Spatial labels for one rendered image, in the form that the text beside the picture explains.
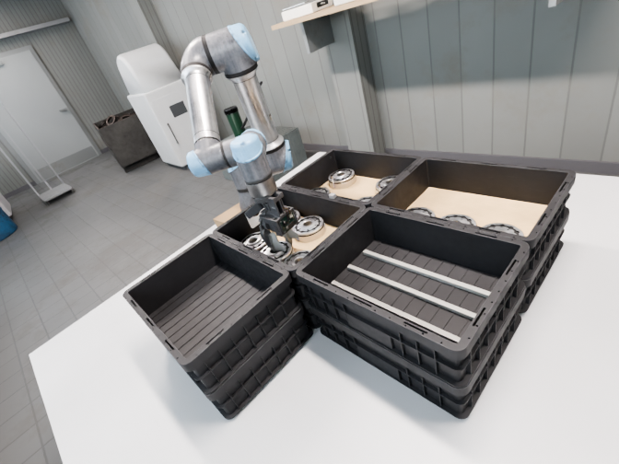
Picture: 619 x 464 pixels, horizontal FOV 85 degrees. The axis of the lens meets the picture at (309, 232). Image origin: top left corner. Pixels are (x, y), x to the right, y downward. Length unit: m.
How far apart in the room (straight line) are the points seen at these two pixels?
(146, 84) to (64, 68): 3.92
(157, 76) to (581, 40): 4.29
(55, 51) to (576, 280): 8.68
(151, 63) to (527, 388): 4.97
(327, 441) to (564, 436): 0.43
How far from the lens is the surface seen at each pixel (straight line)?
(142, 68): 5.11
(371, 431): 0.81
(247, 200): 1.41
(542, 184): 1.06
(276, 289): 0.79
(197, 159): 0.99
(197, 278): 1.13
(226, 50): 1.21
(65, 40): 8.90
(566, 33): 2.71
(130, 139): 6.20
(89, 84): 8.87
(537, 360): 0.89
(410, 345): 0.69
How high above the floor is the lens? 1.43
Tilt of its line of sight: 33 degrees down
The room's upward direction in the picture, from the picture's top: 19 degrees counter-clockwise
